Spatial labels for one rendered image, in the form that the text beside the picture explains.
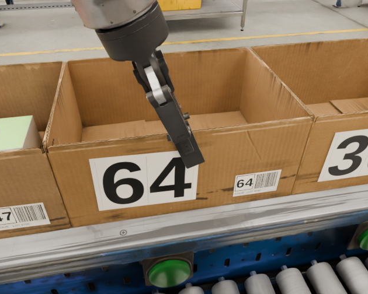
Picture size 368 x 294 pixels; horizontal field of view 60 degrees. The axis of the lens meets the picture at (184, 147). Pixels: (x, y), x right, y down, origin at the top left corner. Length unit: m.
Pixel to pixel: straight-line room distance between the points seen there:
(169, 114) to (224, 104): 0.43
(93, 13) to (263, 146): 0.31
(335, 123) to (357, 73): 0.39
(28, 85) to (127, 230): 0.38
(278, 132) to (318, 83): 0.39
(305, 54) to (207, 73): 0.23
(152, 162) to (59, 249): 0.20
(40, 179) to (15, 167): 0.04
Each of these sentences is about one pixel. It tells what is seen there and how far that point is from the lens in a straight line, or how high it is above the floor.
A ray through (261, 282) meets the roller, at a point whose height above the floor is 0.75.
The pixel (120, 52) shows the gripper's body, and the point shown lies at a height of 1.18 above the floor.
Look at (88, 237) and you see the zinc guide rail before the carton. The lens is 0.54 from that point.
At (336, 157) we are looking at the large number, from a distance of 0.60.
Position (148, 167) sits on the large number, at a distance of 0.48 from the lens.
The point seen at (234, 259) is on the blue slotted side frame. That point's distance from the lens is 0.67.
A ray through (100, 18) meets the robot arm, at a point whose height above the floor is 1.22.
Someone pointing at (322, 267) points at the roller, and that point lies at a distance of 0.71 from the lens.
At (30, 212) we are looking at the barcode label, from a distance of 0.55.
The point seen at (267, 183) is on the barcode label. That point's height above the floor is 0.92.
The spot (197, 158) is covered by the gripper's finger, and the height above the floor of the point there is 1.00.
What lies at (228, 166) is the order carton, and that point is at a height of 0.97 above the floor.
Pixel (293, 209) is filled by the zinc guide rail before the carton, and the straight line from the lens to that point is 0.59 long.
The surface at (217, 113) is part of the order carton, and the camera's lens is 0.80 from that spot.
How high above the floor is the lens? 1.31
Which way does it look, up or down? 38 degrees down
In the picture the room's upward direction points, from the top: straight up
